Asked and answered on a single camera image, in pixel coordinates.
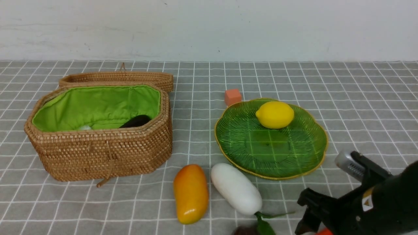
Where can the grey checked tablecloth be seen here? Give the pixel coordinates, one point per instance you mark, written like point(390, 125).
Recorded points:
point(370, 107)

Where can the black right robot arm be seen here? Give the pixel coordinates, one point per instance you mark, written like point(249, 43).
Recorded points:
point(384, 204)

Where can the woven rattan basket green lining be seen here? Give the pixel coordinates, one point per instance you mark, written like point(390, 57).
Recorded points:
point(75, 131)

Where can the red chili pepper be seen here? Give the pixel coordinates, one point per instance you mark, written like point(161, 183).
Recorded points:
point(325, 231)

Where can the yellow lemon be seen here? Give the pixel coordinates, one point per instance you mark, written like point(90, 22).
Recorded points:
point(275, 115)

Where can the dark eggplant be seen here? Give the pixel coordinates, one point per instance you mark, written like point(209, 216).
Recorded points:
point(136, 121)

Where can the woven rattan basket lid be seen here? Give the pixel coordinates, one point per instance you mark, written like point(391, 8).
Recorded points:
point(164, 81)

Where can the dark purple round fruit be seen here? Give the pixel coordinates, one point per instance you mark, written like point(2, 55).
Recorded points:
point(245, 230)

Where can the small orange cube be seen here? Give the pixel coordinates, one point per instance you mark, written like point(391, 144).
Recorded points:
point(232, 96)

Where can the white radish with green leaves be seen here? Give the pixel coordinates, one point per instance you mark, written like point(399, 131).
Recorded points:
point(242, 195)

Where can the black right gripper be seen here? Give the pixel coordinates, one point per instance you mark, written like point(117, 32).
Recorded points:
point(320, 209)

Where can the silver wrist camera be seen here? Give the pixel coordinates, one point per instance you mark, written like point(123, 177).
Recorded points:
point(358, 166)

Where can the orange yellow mango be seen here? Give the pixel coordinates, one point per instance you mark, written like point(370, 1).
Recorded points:
point(191, 194)

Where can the green glass leaf plate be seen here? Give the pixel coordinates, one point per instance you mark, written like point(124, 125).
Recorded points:
point(282, 154)

